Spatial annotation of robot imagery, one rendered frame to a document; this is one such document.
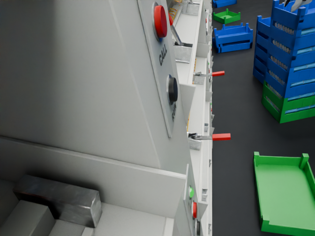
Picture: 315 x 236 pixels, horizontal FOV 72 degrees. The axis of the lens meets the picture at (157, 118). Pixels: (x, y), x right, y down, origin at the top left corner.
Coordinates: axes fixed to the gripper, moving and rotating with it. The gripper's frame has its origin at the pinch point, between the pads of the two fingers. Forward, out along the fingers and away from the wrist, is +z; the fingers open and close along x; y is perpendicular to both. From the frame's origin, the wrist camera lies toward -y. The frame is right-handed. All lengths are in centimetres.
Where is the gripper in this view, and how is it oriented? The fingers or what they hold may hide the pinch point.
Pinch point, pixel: (288, 5)
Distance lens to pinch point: 100.7
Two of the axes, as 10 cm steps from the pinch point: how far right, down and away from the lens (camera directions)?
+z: -1.9, 5.8, 7.9
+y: 9.4, -1.3, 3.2
